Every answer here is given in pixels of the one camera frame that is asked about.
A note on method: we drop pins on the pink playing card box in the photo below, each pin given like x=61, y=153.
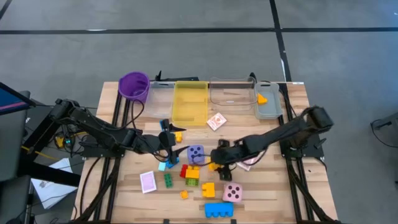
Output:
x=245, y=165

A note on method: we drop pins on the red-white playing card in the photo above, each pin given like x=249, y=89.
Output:
x=216, y=121

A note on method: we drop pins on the blue oblong building brick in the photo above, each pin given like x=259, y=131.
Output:
x=162, y=124

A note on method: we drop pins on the blue heart toy block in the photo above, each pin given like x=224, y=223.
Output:
x=173, y=164

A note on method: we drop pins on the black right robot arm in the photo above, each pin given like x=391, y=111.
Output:
x=280, y=130

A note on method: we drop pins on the white paper sheets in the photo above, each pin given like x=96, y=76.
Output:
x=53, y=193

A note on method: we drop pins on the yellow translucent plastic bin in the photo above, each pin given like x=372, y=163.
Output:
x=189, y=102

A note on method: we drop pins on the purple foam die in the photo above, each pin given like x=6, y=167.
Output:
x=196, y=158

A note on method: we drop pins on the large yellow building brick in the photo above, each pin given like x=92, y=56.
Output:
x=208, y=190

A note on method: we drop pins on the large blue toy block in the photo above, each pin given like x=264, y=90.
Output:
x=219, y=209

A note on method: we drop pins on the yellow oblong building brick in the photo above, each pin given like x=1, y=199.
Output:
x=178, y=137

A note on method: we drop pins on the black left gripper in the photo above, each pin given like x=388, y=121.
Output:
x=171, y=152

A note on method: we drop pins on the dark green oblong brick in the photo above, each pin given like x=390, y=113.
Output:
x=168, y=180

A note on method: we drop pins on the lime green toy brick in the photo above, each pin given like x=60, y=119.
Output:
x=192, y=173

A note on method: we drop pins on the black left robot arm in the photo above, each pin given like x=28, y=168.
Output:
x=93, y=124

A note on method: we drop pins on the large clear plastic bin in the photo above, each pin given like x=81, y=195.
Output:
x=233, y=93

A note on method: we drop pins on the pink foam die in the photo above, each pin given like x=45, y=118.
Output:
x=232, y=193

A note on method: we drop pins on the small clear plastic bin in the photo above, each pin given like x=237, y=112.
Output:
x=158, y=102

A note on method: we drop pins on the grey plastic bin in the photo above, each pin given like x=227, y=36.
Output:
x=273, y=105

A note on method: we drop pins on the orange hexagonal toy block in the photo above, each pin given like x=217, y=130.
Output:
x=184, y=194

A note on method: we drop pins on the purple plastic bucket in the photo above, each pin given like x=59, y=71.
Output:
x=134, y=87

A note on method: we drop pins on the computer monitor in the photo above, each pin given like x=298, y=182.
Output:
x=9, y=99

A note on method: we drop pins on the red oblong building brick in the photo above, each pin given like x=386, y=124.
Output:
x=183, y=171

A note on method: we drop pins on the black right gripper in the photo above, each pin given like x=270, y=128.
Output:
x=227, y=155

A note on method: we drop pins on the pink playing card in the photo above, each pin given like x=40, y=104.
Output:
x=148, y=182

